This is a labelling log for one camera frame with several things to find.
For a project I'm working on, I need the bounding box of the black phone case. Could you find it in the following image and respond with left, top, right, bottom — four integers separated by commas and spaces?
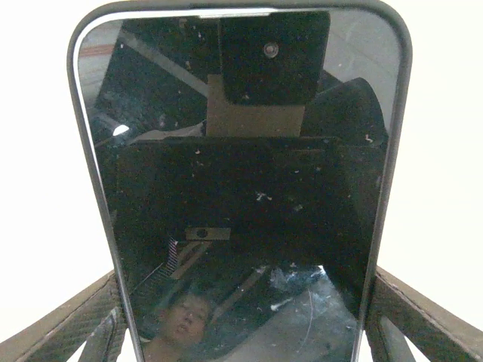
66, 0, 413, 362

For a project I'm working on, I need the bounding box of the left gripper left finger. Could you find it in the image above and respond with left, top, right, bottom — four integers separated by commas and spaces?
0, 269, 133, 362

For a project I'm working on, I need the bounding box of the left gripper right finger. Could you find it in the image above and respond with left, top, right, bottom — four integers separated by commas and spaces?
364, 265, 483, 362

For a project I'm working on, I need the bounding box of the silver smartphone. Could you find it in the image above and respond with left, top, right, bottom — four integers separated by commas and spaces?
73, 8, 403, 362

